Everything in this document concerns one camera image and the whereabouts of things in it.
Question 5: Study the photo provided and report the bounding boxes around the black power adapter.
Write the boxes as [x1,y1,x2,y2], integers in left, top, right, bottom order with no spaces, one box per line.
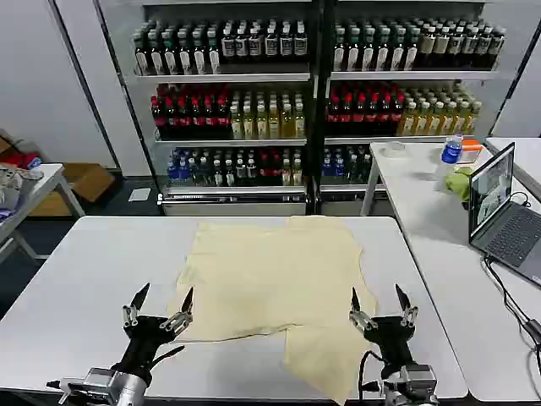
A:
[523,319,541,344]

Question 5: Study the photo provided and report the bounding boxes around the long white desk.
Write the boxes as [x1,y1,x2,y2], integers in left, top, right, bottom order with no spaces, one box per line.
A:
[361,141,541,403]

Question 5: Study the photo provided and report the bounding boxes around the grey clothes pile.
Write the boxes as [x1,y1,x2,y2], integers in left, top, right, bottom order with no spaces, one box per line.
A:
[0,165,46,221]

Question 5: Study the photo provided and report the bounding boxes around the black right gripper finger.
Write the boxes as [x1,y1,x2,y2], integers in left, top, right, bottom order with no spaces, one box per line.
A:
[395,283,420,328]
[348,287,378,332]

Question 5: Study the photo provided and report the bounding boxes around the white desk with dark edge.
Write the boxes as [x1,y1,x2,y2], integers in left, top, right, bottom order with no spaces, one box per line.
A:
[484,135,541,200]

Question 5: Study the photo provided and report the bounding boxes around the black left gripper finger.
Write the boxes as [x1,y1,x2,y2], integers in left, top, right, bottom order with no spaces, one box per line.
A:
[122,282,151,327]
[159,286,195,333]

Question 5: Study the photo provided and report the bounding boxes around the red cloth bundle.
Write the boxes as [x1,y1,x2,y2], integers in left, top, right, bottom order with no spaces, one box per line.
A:
[0,150,43,170]

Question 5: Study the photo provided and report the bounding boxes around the white tape roll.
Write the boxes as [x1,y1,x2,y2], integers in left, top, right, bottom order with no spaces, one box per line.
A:
[380,141,407,159]

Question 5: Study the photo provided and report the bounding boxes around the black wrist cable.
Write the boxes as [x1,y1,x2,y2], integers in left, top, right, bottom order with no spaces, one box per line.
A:
[150,345,186,367]
[358,349,386,401]

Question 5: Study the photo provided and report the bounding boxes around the grey open laptop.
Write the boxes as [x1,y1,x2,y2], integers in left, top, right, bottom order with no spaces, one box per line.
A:
[467,141,541,288]

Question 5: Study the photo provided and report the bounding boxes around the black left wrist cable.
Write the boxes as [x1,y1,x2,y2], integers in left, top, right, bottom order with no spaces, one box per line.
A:
[150,345,186,367]

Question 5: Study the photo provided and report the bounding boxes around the small white side table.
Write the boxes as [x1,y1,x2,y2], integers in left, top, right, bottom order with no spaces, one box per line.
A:
[0,163,85,266]

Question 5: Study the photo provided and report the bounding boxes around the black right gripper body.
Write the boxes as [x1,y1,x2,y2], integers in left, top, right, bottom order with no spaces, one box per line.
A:
[363,315,418,378]

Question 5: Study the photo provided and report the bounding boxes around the brown cardboard box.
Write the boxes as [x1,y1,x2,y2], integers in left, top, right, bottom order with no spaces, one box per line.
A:
[29,162,117,217]

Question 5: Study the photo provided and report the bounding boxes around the orange and white box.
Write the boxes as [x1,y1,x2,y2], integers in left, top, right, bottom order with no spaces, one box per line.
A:
[458,139,484,167]

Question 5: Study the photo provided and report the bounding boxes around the drinks shelf with bottles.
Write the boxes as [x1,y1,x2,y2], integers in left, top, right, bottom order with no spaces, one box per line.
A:
[319,0,508,217]
[95,0,323,217]

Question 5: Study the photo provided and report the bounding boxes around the black laptop power cable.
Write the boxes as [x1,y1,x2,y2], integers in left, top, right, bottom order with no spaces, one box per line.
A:
[484,255,541,377]

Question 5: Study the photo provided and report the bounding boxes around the blue label water bottle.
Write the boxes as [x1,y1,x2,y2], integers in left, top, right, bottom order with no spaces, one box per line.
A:
[437,135,464,181]

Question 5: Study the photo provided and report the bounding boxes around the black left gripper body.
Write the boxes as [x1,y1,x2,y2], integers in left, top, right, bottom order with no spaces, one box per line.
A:
[111,315,179,382]

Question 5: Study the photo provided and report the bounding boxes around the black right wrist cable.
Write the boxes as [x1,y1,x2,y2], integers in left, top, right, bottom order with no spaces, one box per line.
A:
[358,349,386,401]

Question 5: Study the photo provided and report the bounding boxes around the pale yellow shirt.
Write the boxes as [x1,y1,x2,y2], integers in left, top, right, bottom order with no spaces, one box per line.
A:
[165,214,378,406]

